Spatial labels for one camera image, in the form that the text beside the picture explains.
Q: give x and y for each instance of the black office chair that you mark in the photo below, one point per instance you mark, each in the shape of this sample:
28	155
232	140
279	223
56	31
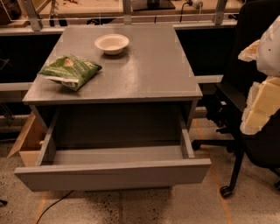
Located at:
226	105

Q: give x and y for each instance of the wooden workbench with metal frame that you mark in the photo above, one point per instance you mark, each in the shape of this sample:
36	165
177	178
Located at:
50	15

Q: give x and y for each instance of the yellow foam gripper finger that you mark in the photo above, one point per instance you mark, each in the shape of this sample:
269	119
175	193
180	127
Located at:
262	103

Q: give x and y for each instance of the white paper bowl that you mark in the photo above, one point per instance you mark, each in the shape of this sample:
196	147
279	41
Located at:
112	44

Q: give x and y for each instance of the cardboard box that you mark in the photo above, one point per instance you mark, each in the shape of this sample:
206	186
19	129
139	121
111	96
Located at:
29	141

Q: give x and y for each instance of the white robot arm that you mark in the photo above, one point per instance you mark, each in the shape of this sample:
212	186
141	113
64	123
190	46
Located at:
265	51

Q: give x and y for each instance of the grey top drawer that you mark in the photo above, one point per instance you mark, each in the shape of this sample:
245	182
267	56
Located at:
101	151

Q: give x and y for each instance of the grey drawer cabinet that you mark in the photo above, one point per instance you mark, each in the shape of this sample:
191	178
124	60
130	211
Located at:
151	72

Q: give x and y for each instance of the green chip bag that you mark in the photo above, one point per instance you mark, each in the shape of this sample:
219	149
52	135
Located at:
70	71

